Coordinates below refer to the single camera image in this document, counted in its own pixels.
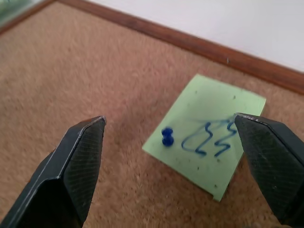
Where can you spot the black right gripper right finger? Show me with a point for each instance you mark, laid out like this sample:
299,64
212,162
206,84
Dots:
273,166

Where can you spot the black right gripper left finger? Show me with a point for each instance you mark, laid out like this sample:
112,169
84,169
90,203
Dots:
61,180

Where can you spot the green sticky note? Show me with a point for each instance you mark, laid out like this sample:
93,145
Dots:
204,142

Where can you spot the blue pushpin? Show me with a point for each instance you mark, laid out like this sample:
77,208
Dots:
167,136

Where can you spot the cork board with wooden frame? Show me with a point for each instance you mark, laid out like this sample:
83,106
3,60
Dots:
95,83

